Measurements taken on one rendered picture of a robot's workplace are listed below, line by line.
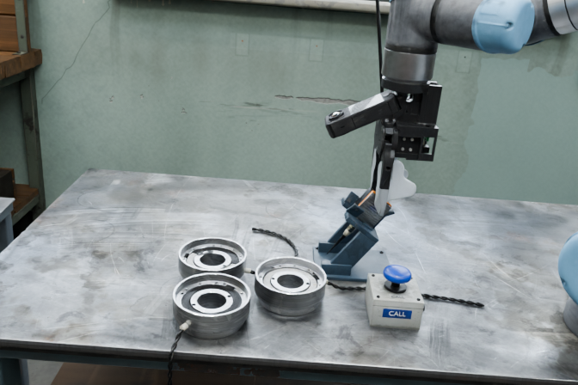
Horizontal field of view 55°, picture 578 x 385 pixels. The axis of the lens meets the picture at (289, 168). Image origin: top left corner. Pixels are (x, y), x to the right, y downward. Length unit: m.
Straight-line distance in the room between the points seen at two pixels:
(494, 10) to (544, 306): 0.47
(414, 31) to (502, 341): 0.45
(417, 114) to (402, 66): 0.08
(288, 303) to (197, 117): 1.72
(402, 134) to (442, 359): 0.32
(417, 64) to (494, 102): 1.71
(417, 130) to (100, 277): 0.53
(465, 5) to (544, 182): 2.00
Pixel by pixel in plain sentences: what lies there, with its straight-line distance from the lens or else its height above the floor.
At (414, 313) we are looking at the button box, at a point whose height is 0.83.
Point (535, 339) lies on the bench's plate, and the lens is 0.88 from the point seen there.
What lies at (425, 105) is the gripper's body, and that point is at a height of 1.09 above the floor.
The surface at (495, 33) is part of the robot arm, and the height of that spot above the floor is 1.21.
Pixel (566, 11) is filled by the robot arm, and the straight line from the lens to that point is 0.85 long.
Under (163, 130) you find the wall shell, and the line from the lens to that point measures 2.48.
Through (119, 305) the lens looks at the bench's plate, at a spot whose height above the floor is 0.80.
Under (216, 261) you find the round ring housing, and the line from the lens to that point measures 0.91.
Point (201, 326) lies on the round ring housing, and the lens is 0.75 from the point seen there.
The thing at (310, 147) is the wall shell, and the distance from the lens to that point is 2.43.
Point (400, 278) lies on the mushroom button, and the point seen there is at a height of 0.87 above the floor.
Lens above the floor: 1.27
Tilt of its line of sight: 20 degrees down
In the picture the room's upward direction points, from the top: 4 degrees clockwise
